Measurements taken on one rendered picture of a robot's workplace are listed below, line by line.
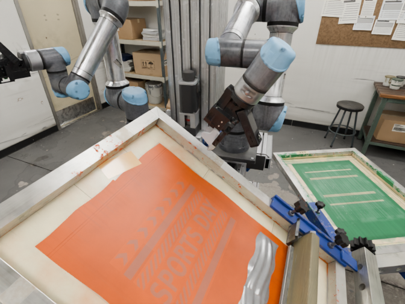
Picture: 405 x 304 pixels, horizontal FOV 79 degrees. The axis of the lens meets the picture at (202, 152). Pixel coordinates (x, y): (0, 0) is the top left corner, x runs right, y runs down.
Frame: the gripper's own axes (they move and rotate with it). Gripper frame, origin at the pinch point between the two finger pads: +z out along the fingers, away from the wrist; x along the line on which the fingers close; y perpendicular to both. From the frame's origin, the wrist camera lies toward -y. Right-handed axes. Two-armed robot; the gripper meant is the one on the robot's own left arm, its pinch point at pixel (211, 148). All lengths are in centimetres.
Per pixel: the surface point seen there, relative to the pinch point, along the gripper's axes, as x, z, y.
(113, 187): 28.9, 5.7, 12.7
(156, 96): -312, 219, 137
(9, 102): -125, 248, 249
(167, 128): 1.8, 3.5, 14.8
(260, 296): 27.2, 4.9, -31.0
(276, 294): 23.3, 5.7, -35.9
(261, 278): 22.6, 5.2, -30.5
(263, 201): 1.6, 2.2, -22.9
